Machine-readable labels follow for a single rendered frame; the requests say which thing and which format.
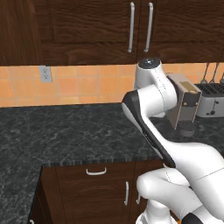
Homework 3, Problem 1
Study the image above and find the dark wood drawer front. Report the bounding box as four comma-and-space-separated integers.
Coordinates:
55, 161, 137, 183

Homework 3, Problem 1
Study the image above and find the dark wood base cupboard door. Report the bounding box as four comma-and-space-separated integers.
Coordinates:
56, 178, 138, 224
129, 158, 165, 224

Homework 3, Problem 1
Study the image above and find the beige coffee machine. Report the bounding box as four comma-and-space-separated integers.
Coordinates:
165, 73, 203, 137

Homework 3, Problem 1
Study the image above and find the silver toaster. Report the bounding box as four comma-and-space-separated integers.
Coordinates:
193, 82, 224, 119

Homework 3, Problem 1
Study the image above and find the dark wood tall cupboard panel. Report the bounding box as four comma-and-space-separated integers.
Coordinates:
0, 0, 44, 67

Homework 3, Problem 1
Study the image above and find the silver drawer handle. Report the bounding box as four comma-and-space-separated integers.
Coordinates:
85, 166, 108, 177

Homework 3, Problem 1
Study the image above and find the white wall socket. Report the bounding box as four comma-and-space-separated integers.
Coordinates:
38, 65, 53, 83

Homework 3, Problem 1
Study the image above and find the silver wall cupboard handle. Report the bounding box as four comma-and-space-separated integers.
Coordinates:
127, 2, 136, 54
143, 2, 154, 53

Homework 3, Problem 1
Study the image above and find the dark wood wall cupboard door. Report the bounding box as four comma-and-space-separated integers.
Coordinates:
39, 0, 142, 66
139, 0, 224, 65

